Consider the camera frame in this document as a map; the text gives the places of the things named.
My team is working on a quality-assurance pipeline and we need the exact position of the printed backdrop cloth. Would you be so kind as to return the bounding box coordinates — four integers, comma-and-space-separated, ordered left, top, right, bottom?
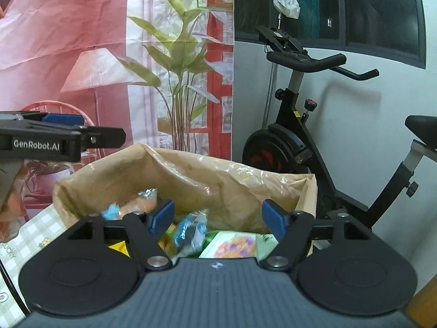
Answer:
0, 0, 236, 243

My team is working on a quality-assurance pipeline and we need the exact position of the dark window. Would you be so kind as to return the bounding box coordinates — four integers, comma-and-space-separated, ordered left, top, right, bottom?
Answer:
234, 0, 427, 69

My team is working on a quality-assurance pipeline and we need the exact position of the light blue snack packet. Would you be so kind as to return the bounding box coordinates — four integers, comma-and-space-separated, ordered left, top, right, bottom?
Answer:
102, 203, 121, 221

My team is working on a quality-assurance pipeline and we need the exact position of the pale orange snack packet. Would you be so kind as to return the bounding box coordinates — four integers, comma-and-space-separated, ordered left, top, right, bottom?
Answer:
119, 189, 158, 215

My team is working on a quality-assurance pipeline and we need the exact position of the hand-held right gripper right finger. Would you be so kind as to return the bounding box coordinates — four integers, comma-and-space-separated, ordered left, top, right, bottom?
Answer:
260, 199, 373, 271

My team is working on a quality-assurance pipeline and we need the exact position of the blue clear snack packet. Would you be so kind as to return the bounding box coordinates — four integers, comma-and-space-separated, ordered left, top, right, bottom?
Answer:
172, 211, 209, 257

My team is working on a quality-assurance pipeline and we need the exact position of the wooden door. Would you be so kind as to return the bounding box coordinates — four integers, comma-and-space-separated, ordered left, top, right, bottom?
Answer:
406, 278, 437, 328

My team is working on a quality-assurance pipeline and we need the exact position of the white covered stand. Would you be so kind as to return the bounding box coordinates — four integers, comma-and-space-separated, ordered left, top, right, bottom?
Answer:
263, 0, 301, 130

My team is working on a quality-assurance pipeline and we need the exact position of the green floral snack packet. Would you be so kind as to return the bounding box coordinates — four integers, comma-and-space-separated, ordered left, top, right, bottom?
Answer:
199, 231, 279, 259

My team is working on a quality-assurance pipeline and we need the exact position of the black exercise bike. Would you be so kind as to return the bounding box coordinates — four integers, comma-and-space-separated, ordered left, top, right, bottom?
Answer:
242, 24, 437, 247

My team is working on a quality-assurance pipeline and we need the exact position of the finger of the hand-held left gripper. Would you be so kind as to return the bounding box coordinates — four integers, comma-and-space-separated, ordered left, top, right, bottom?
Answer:
79, 127, 126, 150
0, 111, 85, 126

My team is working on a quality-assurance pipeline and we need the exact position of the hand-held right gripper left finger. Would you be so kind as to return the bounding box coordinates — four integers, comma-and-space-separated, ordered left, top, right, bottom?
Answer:
66, 199, 175, 271

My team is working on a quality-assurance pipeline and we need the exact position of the plain yellow snack packet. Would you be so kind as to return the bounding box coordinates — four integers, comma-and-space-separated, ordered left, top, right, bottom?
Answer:
106, 241, 129, 256

